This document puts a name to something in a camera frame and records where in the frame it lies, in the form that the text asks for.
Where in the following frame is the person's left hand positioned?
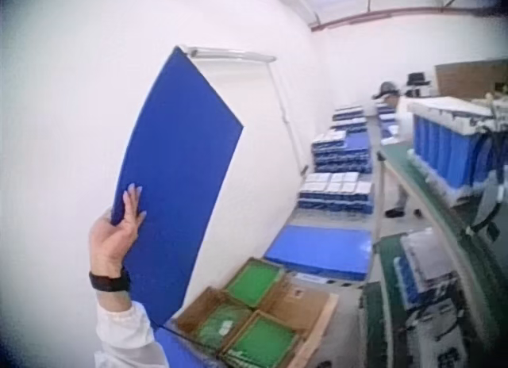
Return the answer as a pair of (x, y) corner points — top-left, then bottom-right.
(88, 183), (147, 274)

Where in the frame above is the large blue plastic board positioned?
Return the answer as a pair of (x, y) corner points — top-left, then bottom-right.
(110, 45), (244, 329)

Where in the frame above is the black wrist band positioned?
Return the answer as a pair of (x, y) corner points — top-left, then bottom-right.
(88, 266), (132, 293)

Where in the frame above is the carton with green sheets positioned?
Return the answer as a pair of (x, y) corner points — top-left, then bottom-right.
(223, 256), (286, 308)
(219, 309), (302, 368)
(173, 286), (256, 350)

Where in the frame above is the fluorescent lamp on stand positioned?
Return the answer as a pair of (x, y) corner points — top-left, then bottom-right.
(179, 44), (310, 177)

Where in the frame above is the open brown carton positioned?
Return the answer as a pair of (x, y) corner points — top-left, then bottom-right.
(256, 273), (340, 368)

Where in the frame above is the pile of blue trays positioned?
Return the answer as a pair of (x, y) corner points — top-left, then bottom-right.
(297, 171), (376, 217)
(310, 129), (374, 174)
(330, 104), (368, 133)

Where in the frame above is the workbench with green mat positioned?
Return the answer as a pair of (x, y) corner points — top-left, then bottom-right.
(359, 140), (508, 368)

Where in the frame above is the small blue battery pack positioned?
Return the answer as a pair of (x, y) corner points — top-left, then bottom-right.
(392, 226), (471, 368)

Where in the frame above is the blue battery pack with foam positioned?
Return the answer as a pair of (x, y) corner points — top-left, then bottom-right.
(405, 95), (508, 207)

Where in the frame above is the stack of brown cartons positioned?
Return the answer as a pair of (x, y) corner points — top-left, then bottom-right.
(433, 59), (508, 100)

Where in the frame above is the black cable bundle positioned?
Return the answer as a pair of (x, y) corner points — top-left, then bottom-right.
(466, 128), (508, 239)

